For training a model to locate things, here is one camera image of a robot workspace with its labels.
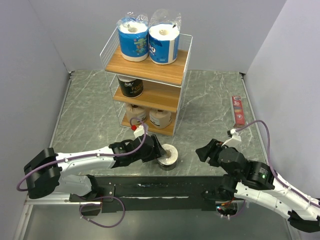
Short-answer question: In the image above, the black paper towel roll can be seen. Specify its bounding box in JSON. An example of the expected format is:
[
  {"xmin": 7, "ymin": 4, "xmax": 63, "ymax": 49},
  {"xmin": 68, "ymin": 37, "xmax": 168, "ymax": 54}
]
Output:
[
  {"xmin": 157, "ymin": 144, "xmax": 178, "ymax": 171},
  {"xmin": 117, "ymin": 75, "xmax": 144, "ymax": 98}
]

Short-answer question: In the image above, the brown paper roll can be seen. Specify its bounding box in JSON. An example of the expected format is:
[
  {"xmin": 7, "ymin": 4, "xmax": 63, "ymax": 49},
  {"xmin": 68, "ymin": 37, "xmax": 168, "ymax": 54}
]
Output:
[
  {"xmin": 125, "ymin": 103, "xmax": 147, "ymax": 126},
  {"xmin": 149, "ymin": 108, "xmax": 172, "ymax": 129}
]

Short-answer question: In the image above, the brown paper roll front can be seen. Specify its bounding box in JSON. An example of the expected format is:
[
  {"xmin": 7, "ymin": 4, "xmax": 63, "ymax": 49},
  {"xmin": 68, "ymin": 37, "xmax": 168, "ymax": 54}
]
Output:
[{"xmin": 125, "ymin": 103, "xmax": 147, "ymax": 126}]

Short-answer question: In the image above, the blue paper towel roll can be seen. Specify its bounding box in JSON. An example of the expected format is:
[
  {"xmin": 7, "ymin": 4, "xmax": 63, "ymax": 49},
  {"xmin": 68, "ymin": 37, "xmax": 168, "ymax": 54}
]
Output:
[
  {"xmin": 148, "ymin": 9, "xmax": 182, "ymax": 65},
  {"xmin": 116, "ymin": 12, "xmax": 149, "ymax": 62}
]

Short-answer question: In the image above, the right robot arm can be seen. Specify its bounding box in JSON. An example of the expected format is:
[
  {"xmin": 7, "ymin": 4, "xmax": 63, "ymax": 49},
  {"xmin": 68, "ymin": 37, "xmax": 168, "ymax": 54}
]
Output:
[{"xmin": 195, "ymin": 139, "xmax": 320, "ymax": 233}]

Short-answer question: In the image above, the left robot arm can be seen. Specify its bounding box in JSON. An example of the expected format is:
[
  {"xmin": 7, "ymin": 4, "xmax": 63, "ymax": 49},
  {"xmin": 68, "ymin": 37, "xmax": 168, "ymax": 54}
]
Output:
[{"xmin": 23, "ymin": 134, "xmax": 166, "ymax": 201}]

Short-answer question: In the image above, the red toothpaste box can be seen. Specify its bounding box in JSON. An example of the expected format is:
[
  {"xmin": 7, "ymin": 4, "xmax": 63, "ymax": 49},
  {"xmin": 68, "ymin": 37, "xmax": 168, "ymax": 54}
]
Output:
[{"xmin": 231, "ymin": 95, "xmax": 246, "ymax": 128}]

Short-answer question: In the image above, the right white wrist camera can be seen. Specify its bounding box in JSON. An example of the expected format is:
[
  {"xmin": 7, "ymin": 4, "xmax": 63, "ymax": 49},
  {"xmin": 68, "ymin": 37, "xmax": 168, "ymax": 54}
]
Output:
[{"xmin": 222, "ymin": 128, "xmax": 242, "ymax": 148}]

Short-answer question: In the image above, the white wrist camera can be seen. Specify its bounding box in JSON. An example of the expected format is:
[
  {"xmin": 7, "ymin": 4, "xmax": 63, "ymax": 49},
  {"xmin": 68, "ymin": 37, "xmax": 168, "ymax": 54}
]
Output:
[
  {"xmin": 131, "ymin": 124, "xmax": 149, "ymax": 138},
  {"xmin": 222, "ymin": 128, "xmax": 242, "ymax": 148}
]

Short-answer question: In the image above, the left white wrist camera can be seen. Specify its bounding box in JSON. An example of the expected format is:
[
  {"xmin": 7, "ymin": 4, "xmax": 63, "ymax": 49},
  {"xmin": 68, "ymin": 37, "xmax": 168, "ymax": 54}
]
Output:
[{"xmin": 131, "ymin": 124, "xmax": 149, "ymax": 138}]

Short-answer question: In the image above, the white wire wooden shelf rack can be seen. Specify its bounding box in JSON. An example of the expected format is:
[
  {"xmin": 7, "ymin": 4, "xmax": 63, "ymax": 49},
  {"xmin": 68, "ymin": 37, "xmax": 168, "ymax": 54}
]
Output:
[{"xmin": 100, "ymin": 29, "xmax": 193, "ymax": 136}]

